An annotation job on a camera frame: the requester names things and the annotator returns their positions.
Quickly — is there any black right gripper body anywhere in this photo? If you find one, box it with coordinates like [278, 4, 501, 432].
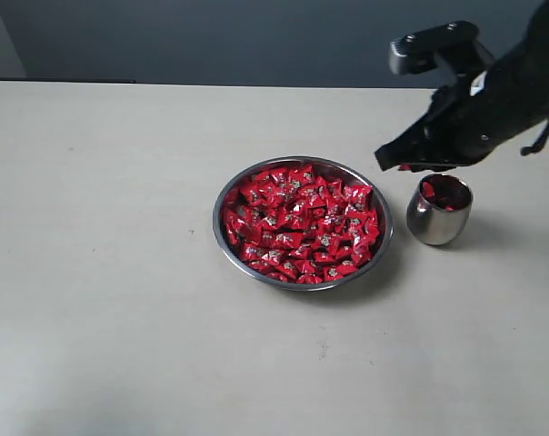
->
[422, 0, 549, 172]

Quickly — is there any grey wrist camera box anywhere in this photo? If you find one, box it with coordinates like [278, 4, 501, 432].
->
[389, 21, 494, 83]

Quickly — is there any round steel plate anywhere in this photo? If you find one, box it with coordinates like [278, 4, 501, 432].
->
[212, 155, 394, 292]

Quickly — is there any stainless steel cup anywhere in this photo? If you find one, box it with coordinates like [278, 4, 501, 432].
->
[406, 173, 474, 246]

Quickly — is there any pile of red candies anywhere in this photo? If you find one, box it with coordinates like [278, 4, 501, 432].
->
[215, 159, 385, 286]

